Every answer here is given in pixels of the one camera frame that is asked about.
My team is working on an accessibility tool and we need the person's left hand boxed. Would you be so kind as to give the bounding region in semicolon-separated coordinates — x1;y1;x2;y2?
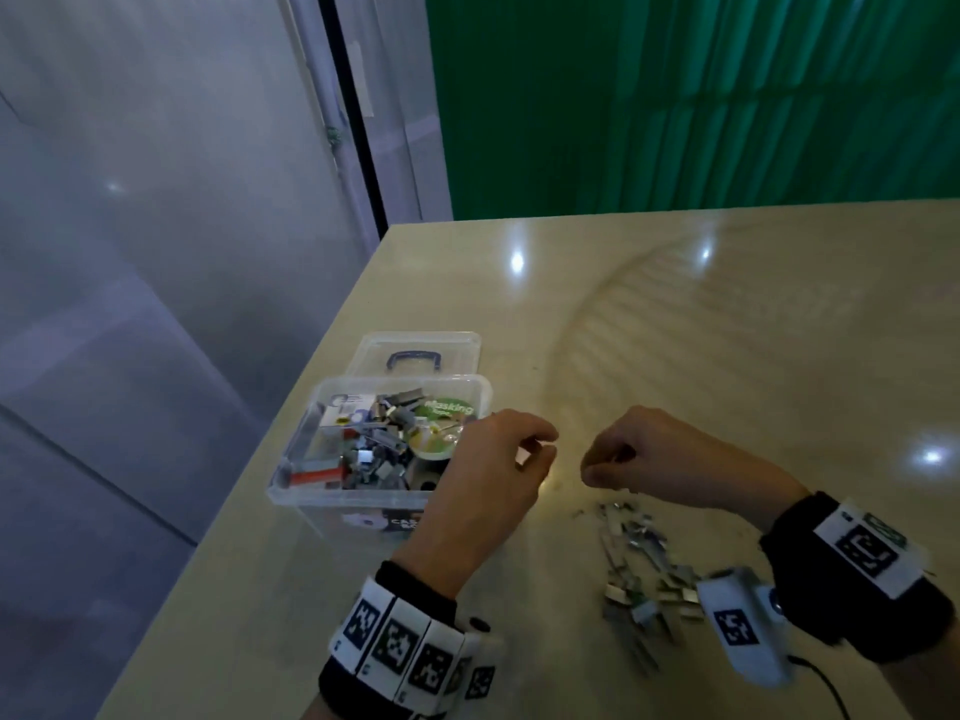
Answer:
393;409;561;601

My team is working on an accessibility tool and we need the green curtain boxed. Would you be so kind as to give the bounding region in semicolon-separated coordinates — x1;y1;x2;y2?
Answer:
424;0;960;222

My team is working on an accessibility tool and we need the pile of metal staple strips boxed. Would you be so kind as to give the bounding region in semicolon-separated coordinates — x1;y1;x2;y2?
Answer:
570;494;710;676

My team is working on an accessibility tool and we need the small white staple box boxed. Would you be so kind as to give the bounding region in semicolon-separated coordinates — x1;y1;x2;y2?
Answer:
318;391;380;426

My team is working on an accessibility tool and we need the black window post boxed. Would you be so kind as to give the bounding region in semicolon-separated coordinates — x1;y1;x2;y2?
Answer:
315;0;392;241

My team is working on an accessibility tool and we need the transparent box lid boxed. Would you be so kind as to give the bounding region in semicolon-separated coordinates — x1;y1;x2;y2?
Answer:
348;329;485;384

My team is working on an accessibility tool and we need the person's right forearm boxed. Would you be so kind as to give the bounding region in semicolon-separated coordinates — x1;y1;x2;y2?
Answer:
885;652;960;720

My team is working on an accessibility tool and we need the transparent storage box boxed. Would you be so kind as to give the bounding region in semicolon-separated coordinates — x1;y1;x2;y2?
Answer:
267;373;497;541

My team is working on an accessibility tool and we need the black camera cable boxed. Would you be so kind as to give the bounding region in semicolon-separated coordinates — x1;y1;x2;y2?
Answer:
787;652;857;720

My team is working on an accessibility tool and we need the person's right hand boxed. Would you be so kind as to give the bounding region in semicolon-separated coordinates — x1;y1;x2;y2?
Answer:
580;406;812;534

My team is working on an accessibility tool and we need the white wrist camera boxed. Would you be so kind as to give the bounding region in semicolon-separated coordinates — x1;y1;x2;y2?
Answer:
694;566;794;687
450;614;509;714

